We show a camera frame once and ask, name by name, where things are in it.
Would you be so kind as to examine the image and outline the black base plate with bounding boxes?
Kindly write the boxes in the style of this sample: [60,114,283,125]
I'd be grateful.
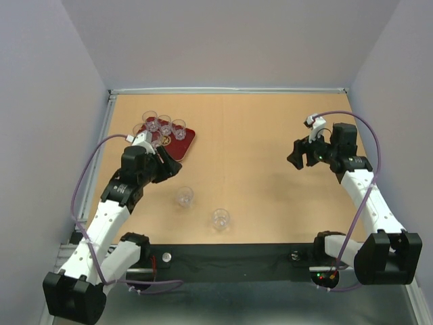
[126,243,335,283]

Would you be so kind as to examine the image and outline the clear glass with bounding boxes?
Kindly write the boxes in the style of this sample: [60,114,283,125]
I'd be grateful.
[211,209,231,232]
[151,131,164,149]
[171,119,186,141]
[133,123,146,136]
[176,186,194,209]
[142,110,159,132]

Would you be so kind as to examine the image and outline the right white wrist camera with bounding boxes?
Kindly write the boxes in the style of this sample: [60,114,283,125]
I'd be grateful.
[304,114,326,143]

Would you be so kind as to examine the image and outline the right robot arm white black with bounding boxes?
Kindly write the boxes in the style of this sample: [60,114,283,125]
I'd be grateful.
[288,117,422,285]

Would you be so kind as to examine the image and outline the aluminium front rail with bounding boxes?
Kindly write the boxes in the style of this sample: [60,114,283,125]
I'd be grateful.
[54,242,87,273]

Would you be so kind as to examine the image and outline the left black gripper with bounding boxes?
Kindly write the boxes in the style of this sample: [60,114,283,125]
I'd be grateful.
[139,145,182,185]

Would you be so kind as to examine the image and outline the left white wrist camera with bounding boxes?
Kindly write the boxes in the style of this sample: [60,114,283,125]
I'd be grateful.
[126,131,156,154]

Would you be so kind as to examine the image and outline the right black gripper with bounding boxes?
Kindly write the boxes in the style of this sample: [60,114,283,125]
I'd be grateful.
[286,127,338,169]

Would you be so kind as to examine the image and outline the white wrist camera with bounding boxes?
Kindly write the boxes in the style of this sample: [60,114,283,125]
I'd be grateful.
[304,114,326,143]
[126,131,156,154]

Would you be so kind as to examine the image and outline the aluminium left rail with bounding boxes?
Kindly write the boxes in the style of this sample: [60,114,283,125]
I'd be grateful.
[68,94,117,244]

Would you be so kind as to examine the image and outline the red rectangular tray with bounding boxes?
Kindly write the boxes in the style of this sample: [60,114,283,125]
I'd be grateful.
[132,123,198,163]

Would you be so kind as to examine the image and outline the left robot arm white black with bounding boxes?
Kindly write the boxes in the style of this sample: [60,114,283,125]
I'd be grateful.
[43,146,182,324]

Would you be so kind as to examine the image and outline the aluminium back rail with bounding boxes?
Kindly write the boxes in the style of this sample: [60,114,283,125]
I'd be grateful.
[109,87,347,95]

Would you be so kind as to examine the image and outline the aluminium rail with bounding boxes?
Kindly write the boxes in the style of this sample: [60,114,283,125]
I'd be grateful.
[68,94,117,244]
[109,87,347,95]
[54,242,87,273]

